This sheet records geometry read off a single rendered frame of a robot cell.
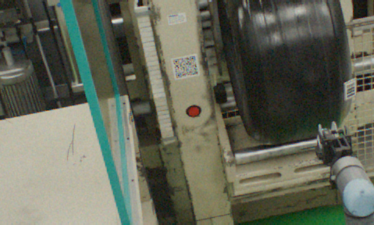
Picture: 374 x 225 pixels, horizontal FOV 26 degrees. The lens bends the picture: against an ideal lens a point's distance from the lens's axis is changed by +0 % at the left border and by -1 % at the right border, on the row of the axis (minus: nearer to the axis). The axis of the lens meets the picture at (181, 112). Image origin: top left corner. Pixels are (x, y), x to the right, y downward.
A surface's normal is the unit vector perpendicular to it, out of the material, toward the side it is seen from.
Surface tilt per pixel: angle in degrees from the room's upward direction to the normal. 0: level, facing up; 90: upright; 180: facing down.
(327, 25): 54
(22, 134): 0
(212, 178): 90
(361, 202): 83
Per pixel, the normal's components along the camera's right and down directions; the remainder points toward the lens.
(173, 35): 0.12, 0.57
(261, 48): -0.25, 0.11
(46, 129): -0.15, -0.80
